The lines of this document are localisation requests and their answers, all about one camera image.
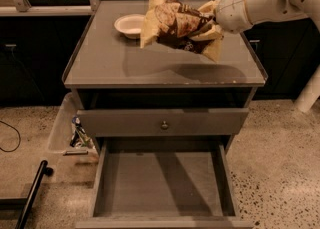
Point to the white paper bowl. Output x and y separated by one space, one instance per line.
130 25

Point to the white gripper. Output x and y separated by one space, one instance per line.
232 10

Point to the brass drawer knob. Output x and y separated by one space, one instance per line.
164 125

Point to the clear plastic bin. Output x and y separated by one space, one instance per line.
63 129

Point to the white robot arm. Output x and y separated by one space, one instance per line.
285 35

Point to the grey top drawer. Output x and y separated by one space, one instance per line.
147 122

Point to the grey drawer cabinet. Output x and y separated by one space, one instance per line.
110 71

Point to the black metal bar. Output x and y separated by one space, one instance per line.
24 204

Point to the grey open middle drawer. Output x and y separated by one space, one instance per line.
165 184

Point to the brown chip bag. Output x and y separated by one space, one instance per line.
172 23

